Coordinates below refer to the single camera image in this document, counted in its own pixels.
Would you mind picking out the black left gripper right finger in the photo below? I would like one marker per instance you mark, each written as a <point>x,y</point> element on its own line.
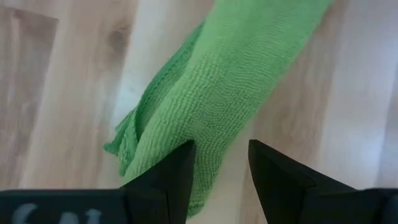
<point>289,199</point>

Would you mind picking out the green microfiber towel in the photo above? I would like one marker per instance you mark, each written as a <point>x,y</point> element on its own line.
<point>224,77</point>

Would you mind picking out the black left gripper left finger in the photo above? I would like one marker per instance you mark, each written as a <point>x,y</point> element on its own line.
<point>161,199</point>

